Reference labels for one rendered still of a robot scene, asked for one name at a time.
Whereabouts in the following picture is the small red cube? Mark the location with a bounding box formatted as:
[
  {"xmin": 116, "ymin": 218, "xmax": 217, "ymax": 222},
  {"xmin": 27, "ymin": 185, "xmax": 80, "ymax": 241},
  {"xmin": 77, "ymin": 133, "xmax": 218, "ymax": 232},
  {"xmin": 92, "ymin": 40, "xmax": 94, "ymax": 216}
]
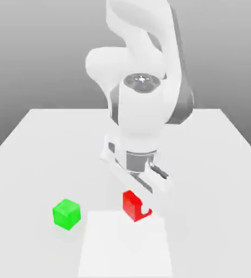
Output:
[{"xmin": 122, "ymin": 189, "xmax": 153, "ymax": 223}]

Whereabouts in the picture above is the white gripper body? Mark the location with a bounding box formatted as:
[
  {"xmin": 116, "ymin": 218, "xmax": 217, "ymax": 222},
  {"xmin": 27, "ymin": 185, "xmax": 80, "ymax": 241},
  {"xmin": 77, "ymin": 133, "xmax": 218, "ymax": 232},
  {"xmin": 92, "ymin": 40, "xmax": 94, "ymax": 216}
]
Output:
[{"xmin": 99, "ymin": 151, "xmax": 174, "ymax": 197}]

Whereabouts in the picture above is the small green cube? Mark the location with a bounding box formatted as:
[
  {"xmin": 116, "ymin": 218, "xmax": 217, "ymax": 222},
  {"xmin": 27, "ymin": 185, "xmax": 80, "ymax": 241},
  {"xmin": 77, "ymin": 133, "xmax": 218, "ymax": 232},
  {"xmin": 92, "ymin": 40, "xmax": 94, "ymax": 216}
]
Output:
[{"xmin": 52, "ymin": 198, "xmax": 81, "ymax": 231}]

